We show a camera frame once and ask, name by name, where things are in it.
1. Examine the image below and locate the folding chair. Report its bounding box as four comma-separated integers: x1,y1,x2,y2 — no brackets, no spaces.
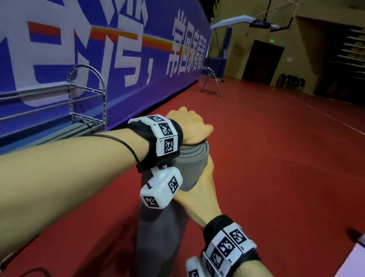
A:
200,66,226,98

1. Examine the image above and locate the person's right hand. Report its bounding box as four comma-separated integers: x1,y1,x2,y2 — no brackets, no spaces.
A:
170,151,230,232

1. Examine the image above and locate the dark doorway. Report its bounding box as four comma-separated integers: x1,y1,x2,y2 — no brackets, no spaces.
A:
241,38,286,87

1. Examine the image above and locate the grey metal rack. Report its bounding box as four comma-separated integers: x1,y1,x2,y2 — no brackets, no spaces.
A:
0,55,113,156

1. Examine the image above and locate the row of black chairs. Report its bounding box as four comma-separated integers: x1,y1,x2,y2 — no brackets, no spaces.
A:
275,73,307,91

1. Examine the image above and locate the person's left forearm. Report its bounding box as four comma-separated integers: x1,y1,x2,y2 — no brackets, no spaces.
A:
0,115,151,277

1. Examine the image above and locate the large blue printed banner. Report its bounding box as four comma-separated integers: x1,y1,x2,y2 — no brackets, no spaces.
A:
0,0,217,191

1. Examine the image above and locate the grey yoga mat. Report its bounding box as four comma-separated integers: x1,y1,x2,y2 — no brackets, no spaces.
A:
130,135,211,277

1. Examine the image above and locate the black marker wristband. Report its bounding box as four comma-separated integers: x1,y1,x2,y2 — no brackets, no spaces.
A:
198,212,265,277
122,111,185,178

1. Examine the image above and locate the person's left hand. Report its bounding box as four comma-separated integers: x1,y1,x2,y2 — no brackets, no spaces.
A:
163,105,216,148

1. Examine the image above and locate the black floor cable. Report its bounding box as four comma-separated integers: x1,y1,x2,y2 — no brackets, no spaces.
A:
0,262,56,277

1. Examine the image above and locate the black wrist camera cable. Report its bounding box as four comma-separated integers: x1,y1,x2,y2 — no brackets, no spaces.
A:
84,132,158,190

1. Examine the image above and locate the basketball hoop stand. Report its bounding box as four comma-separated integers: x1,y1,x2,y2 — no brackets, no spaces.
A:
204,0,298,87

